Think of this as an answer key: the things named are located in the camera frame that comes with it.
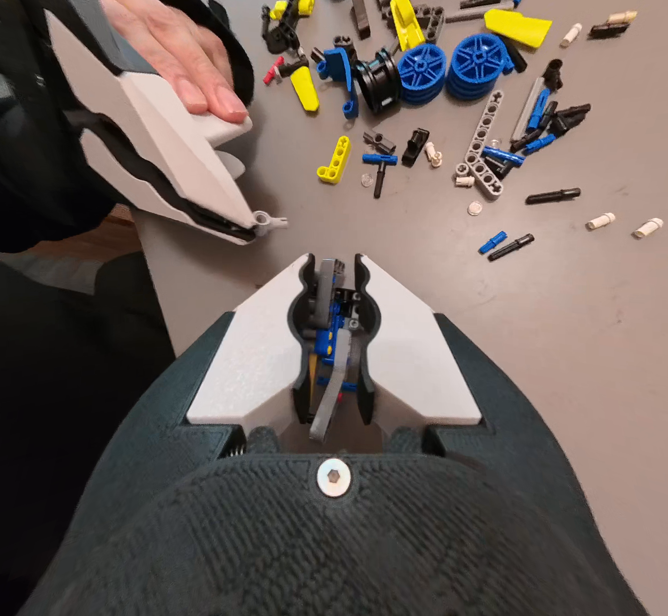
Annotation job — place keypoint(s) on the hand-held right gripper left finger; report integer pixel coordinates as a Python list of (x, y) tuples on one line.
[(245, 360)]

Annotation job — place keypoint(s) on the person's dark clothed torso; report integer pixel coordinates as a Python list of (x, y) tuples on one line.
[(62, 417)]

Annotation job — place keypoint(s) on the wooden board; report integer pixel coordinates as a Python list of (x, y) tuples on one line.
[(117, 224)]

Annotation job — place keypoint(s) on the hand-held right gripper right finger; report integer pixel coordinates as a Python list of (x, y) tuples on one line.
[(422, 360)]

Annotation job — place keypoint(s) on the pile of loose lego pieces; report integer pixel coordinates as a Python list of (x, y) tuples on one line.
[(443, 68)]

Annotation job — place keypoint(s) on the blue grey lego sub-assembly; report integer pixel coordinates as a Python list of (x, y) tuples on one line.
[(334, 323)]

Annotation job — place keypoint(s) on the small light grey lego pin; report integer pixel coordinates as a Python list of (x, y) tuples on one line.
[(266, 222)]

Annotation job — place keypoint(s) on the person's left hand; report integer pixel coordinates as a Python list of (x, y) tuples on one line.
[(167, 36)]

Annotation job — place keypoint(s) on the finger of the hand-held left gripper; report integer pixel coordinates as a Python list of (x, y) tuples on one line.
[(125, 182), (172, 146)]

